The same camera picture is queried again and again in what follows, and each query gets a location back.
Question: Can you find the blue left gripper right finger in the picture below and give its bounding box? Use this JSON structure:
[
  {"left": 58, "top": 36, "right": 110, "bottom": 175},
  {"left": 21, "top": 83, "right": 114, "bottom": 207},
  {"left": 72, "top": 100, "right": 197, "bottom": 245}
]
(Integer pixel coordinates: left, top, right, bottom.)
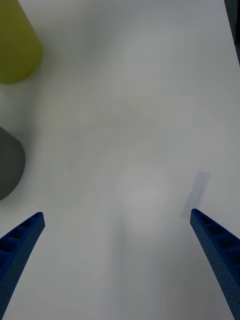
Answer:
[{"left": 189, "top": 208, "right": 240, "bottom": 320}]

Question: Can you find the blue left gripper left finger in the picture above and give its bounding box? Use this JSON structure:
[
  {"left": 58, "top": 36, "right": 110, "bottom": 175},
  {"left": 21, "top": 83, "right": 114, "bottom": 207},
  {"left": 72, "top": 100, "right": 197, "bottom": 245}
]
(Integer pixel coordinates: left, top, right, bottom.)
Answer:
[{"left": 0, "top": 211, "right": 46, "bottom": 320}]

